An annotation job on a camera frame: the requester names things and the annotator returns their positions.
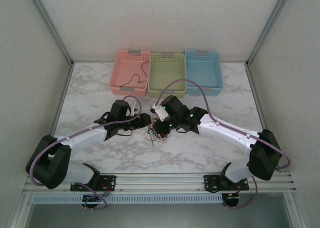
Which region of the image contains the black thin cable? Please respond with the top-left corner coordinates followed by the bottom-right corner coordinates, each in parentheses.
top-left (119, 61), bottom-right (150, 88)
top-left (146, 117), bottom-right (163, 138)
top-left (149, 114), bottom-right (166, 128)

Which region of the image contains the red thin cable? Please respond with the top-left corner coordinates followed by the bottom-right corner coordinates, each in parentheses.
top-left (154, 132), bottom-right (171, 141)

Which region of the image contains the green plastic basket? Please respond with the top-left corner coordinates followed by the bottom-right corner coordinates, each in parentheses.
top-left (147, 52), bottom-right (188, 99)

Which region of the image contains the pink plastic basket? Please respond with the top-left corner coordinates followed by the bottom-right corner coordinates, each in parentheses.
top-left (109, 49), bottom-right (152, 97)

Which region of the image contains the blue plastic basket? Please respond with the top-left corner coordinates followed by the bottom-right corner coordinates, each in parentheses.
top-left (184, 49), bottom-right (224, 97)

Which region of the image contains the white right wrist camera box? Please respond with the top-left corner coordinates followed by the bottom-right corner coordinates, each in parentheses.
top-left (149, 105), bottom-right (168, 121)

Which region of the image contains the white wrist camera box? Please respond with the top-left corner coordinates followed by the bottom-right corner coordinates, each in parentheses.
top-left (127, 101), bottom-right (141, 116)
top-left (149, 105), bottom-right (168, 121)

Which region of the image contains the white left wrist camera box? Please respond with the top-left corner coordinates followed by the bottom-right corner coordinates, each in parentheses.
top-left (127, 101), bottom-right (141, 116)

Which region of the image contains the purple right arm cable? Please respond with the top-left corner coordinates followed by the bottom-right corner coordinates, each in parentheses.
top-left (155, 79), bottom-right (292, 210)

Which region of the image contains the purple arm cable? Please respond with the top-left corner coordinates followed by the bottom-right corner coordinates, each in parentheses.
top-left (29, 95), bottom-right (143, 210)
top-left (155, 79), bottom-right (292, 210)

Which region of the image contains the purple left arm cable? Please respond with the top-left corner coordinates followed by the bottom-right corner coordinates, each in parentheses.
top-left (29, 95), bottom-right (143, 210)

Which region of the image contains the aluminium mounting rail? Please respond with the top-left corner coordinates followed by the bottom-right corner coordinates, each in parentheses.
top-left (23, 172), bottom-right (297, 194)

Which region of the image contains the aluminium table back rail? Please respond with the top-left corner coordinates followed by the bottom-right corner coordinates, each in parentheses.
top-left (71, 59), bottom-right (248, 64)

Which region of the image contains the grey slotted cable duct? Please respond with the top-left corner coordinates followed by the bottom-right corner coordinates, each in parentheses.
top-left (32, 194), bottom-right (224, 205)

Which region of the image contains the aluminium frame post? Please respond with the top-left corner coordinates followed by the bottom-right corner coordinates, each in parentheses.
top-left (245, 0), bottom-right (305, 68)
top-left (26, 0), bottom-right (75, 66)

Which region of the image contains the aluminium frame leg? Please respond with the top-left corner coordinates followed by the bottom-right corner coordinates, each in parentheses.
top-left (7, 194), bottom-right (35, 228)
top-left (283, 192), bottom-right (310, 228)

